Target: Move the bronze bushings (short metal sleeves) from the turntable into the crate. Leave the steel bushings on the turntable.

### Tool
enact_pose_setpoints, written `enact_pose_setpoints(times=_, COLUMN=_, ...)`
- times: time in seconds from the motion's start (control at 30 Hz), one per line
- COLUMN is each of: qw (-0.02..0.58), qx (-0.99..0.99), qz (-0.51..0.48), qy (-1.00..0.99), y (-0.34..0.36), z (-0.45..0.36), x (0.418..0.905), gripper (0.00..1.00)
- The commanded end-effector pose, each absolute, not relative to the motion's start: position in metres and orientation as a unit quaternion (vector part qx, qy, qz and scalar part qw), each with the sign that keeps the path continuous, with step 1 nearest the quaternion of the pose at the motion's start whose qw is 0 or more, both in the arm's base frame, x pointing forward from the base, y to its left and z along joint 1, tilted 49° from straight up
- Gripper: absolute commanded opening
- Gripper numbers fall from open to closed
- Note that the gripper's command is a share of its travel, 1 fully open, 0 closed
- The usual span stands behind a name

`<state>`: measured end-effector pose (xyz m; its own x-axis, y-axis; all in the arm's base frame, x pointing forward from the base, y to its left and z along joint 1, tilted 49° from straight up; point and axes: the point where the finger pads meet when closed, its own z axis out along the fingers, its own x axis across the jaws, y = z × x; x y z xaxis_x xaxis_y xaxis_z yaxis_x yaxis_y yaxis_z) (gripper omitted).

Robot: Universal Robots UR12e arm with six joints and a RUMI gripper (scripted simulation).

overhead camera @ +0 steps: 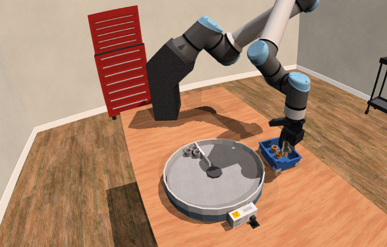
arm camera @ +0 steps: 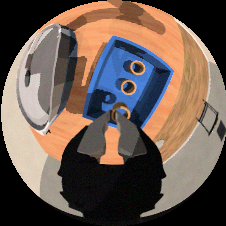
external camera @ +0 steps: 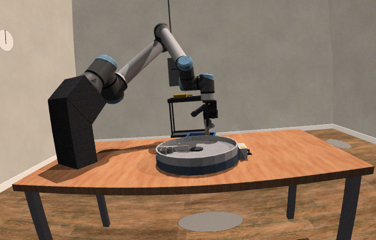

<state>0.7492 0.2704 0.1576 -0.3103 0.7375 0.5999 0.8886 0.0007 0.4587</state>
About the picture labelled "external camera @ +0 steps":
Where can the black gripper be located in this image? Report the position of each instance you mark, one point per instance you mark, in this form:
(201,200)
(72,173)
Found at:
(210,112)

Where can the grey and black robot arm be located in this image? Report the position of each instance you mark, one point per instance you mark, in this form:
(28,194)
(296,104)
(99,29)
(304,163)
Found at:
(101,73)

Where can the round grey turntable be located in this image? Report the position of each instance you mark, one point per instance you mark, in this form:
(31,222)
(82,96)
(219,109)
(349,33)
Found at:
(214,154)

